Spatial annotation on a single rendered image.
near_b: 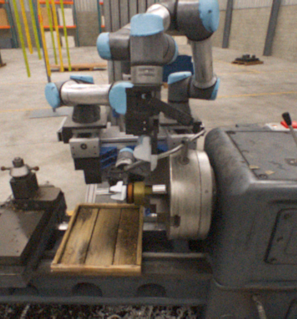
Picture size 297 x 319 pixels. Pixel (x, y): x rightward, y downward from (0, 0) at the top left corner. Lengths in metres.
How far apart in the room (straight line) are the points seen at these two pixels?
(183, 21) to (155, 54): 0.46
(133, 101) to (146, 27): 0.16
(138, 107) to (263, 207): 0.42
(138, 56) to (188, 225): 0.50
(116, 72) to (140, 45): 0.92
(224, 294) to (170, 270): 0.20
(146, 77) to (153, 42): 0.08
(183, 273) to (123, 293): 0.25
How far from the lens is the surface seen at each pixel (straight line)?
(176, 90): 1.41
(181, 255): 1.05
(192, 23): 1.08
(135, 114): 0.64
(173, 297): 1.11
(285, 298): 1.11
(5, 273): 1.01
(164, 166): 0.94
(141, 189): 0.92
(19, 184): 1.10
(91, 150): 1.33
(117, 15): 1.53
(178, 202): 0.80
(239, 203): 0.75
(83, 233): 1.11
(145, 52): 0.64
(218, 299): 1.05
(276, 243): 0.90
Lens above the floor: 1.62
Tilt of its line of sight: 28 degrees down
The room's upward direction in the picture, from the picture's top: straight up
